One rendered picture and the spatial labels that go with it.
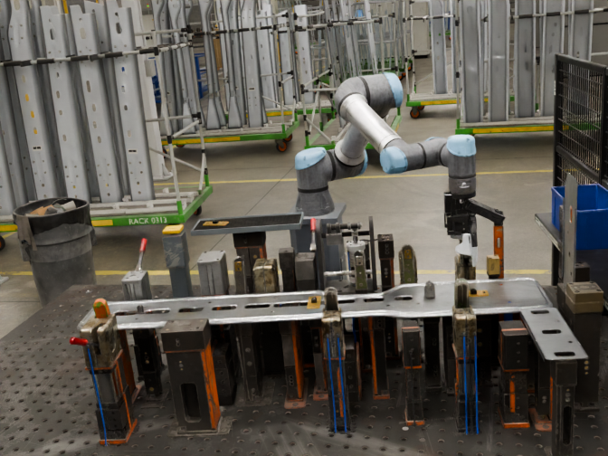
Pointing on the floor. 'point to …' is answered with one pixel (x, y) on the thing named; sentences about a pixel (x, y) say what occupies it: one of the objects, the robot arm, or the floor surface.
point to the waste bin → (57, 243)
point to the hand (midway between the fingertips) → (472, 258)
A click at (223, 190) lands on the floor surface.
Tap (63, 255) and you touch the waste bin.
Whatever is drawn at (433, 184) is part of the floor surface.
